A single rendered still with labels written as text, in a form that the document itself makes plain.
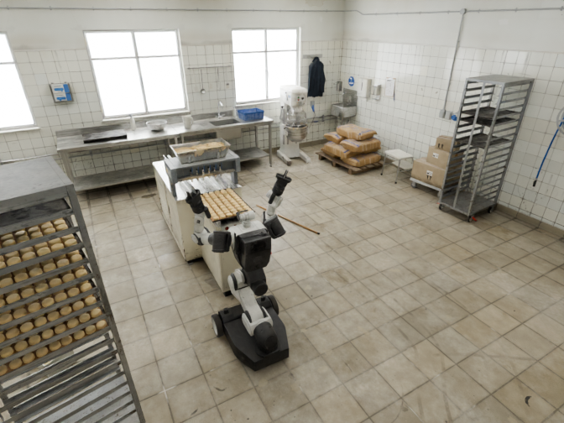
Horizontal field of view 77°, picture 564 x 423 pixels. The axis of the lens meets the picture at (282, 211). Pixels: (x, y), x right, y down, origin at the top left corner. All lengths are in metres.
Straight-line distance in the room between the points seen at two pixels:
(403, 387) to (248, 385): 1.16
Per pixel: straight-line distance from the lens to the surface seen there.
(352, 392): 3.01
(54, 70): 6.47
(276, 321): 3.19
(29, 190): 1.82
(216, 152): 3.76
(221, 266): 3.45
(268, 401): 2.93
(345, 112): 7.63
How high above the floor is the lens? 2.43
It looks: 28 degrees down
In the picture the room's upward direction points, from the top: straight up
